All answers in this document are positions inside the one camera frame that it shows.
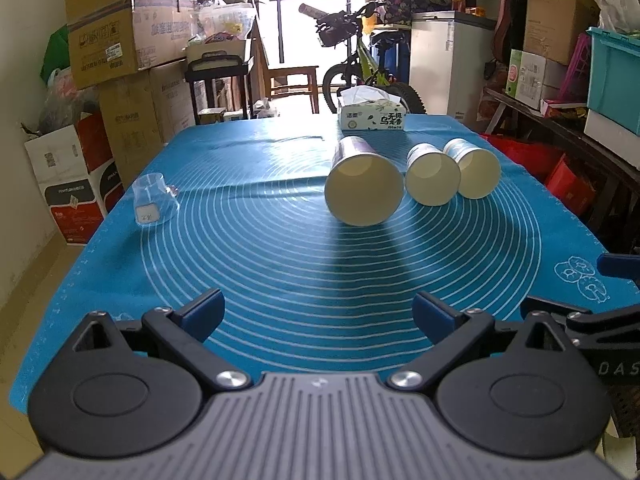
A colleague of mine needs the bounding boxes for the white paper cup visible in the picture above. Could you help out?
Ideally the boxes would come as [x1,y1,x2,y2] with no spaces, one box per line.
[405,143,461,207]
[444,139,501,200]

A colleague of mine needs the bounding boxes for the tall purple paper cup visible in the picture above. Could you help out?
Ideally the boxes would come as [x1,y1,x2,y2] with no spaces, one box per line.
[324,136,405,226]

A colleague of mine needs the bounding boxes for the clear plastic measuring cup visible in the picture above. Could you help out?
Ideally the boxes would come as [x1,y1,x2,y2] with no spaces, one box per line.
[132,172,180,228]

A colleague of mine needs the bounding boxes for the dark wooden shelf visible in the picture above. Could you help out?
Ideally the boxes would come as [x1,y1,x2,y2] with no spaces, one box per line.
[483,88,639,255]

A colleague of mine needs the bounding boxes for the red gift bag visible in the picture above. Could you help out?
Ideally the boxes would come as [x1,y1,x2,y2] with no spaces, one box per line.
[544,154,597,216]

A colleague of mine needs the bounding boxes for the pink plastic basket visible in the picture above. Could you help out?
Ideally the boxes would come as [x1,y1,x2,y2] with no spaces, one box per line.
[558,32,591,102]

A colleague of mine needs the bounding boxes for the blue silicone baking mat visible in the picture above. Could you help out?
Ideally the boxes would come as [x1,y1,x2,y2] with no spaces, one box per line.
[10,116,639,410]

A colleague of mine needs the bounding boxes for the teal plastic storage bin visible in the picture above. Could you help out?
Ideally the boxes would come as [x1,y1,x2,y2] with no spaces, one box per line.
[587,27,640,136]

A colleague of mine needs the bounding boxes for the white red appliance box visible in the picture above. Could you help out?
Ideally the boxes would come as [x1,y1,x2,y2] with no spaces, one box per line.
[25,113,125,245]

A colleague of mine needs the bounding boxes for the white green small box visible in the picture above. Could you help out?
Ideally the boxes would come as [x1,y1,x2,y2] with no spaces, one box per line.
[504,49,567,110]

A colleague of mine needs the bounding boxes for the white tissue box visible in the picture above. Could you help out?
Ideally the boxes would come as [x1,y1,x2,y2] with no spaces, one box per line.
[337,86,407,131]

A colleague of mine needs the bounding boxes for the white chest freezer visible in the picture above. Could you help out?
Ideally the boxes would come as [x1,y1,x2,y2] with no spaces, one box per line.
[409,10,496,129]

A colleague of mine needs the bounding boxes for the brown cardboard box on shelf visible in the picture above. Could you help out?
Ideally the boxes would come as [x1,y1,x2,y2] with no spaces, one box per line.
[523,0,600,65]

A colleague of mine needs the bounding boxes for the lower stacked cardboard box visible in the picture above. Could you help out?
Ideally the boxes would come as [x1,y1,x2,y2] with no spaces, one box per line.
[98,60,205,188]

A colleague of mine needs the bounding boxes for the black metal rack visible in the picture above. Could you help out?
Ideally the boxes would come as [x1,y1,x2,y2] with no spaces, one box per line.
[184,53,255,126]

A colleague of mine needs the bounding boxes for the black and green bicycle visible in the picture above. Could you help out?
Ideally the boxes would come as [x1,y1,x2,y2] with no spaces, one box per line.
[298,0,426,114]

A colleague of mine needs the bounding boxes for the wooden chair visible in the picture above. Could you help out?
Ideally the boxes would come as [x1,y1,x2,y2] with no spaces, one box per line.
[252,18,320,114]

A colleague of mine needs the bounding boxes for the large top cardboard box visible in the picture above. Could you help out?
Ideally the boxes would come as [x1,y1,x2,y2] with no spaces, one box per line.
[65,0,198,89]

